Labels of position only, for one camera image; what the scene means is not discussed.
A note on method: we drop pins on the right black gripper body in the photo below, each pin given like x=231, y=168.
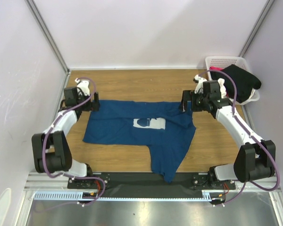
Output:
x=186, y=101

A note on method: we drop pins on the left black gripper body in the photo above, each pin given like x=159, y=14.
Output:
x=89, y=106

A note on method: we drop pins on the blue printed t shirt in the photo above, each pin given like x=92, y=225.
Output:
x=165, y=128

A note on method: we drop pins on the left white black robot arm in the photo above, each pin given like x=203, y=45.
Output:
x=51, y=152

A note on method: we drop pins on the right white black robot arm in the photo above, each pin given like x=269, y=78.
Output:
x=256, y=157

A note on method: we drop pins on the white cream garment in basket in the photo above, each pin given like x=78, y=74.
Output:
x=221, y=83

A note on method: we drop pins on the red garment in basket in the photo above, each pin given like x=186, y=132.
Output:
x=215, y=68

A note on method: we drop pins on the white plastic laundry basket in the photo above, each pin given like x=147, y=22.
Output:
x=225, y=61

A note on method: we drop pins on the black t shirt in basket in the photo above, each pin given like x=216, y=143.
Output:
x=244, y=81

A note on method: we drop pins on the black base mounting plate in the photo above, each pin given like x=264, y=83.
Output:
x=142, y=183

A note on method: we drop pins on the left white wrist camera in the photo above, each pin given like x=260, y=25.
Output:
x=82, y=86

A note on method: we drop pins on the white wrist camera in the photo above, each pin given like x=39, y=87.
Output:
x=82, y=86
x=199, y=81

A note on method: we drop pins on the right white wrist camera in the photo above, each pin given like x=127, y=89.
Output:
x=199, y=81

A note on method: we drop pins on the grey slotted cable duct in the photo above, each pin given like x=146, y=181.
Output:
x=81, y=196

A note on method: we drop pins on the left aluminium frame post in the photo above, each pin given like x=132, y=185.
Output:
x=47, y=34

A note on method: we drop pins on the aluminium frame post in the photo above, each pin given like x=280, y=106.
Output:
x=257, y=25
x=47, y=34

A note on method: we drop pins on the right aluminium frame post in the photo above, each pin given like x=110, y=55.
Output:
x=257, y=25

